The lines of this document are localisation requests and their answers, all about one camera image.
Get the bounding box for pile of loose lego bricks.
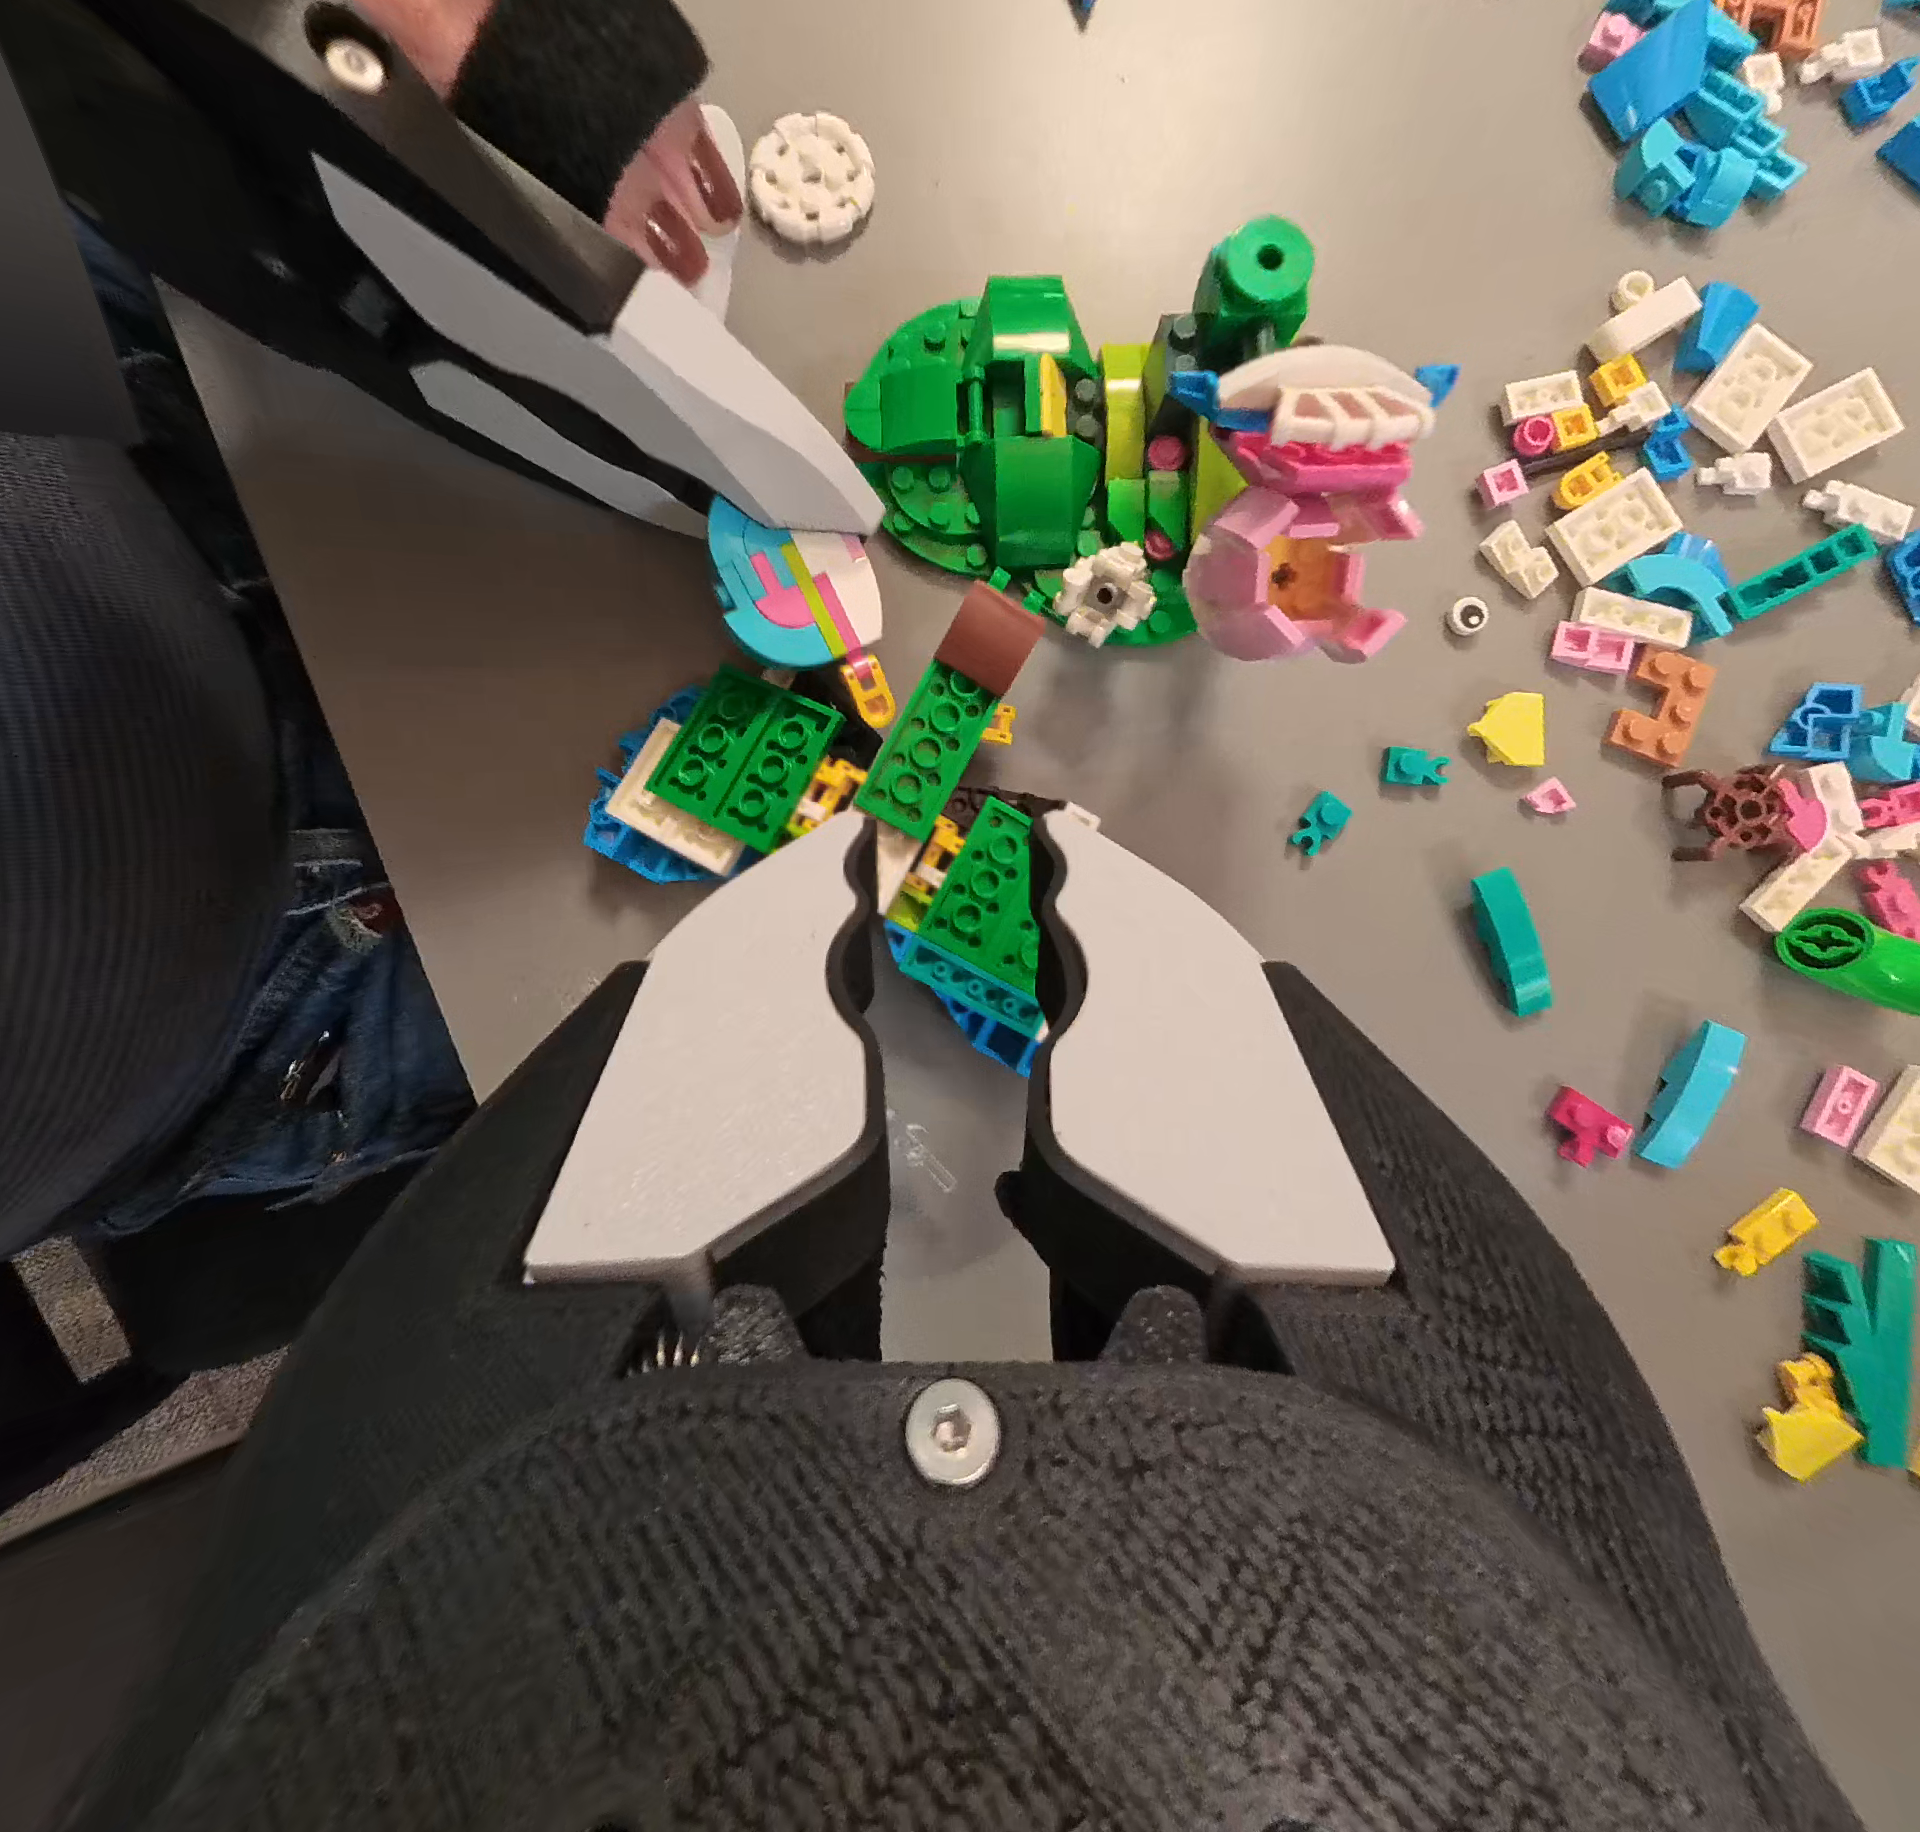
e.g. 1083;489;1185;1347
1286;0;1920;1490

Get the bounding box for white round lego plate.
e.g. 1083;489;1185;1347
744;110;879;244

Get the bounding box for person's dark knit sweater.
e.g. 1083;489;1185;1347
0;430;305;1255

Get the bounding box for round turquoise pink lego wing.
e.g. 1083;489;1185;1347
705;492;888;666

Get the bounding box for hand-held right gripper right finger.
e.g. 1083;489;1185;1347
1024;800;1400;1291

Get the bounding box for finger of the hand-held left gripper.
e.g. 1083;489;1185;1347
409;359;722;538
310;153;885;538

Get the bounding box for person's blue jeans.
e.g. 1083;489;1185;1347
74;202;481;1266

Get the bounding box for blue green lego butterfly assembly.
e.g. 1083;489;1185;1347
582;582;1052;1077

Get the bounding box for green lego plant model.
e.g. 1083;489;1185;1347
838;211;1462;666

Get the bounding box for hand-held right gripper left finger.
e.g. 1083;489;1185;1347
521;808;888;1332

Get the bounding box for person's left hand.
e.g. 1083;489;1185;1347
375;0;747;292

